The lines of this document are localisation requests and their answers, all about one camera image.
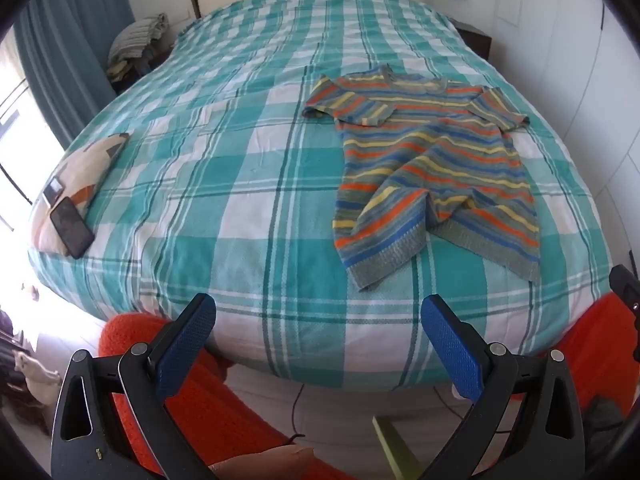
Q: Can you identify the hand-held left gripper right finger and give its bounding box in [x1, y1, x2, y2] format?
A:
[420, 294, 586, 480]

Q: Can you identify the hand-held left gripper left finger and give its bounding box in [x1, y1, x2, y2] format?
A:
[50, 292, 218, 480]

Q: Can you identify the striped knit sweater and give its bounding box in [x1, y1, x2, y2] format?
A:
[303, 63, 542, 292]

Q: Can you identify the orange knit clothing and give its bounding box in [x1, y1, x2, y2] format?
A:
[97, 292, 640, 480]

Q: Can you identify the green wooden piece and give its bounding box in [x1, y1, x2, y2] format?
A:
[372, 416, 426, 480]

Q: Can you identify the white cloth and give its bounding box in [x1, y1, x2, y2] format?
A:
[12, 350, 63, 406]

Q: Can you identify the black smartphone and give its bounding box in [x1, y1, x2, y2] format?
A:
[50, 197, 96, 260]

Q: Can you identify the teal checked bed blanket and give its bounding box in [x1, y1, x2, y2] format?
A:
[27, 0, 618, 391]

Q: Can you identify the cream patterned pillow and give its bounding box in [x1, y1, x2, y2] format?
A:
[31, 132, 132, 256]

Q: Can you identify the small white device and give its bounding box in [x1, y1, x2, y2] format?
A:
[42, 177, 66, 207]

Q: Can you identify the window with black railing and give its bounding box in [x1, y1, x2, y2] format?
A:
[0, 35, 66, 241]

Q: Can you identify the dark wooden stool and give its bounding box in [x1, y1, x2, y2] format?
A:
[112, 52, 168, 93]

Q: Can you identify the yellow green cloth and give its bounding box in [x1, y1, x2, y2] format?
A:
[107, 57, 133, 81]

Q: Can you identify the dark nightstand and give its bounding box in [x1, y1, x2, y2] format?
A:
[452, 17, 493, 61]

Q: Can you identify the folded striped blanket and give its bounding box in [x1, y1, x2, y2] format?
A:
[110, 14, 170, 61]

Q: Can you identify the blue curtain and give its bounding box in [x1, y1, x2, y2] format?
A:
[12, 0, 136, 148]

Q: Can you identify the black cable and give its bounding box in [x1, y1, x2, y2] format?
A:
[286, 382, 307, 448]

